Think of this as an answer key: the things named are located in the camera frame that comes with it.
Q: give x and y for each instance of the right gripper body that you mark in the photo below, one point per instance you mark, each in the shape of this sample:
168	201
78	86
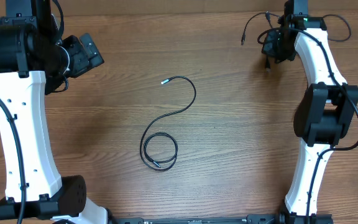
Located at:
272	45

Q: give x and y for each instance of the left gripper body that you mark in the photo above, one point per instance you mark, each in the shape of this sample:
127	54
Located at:
78	60

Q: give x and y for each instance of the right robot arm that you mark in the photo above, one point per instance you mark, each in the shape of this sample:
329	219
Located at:
323	116

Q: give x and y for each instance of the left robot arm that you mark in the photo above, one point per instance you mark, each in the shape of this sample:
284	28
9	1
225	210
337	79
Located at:
37	60

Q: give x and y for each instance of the cardboard wall panel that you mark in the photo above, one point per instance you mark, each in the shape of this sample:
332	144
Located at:
122	7

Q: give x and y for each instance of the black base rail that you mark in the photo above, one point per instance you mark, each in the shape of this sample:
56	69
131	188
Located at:
250	219

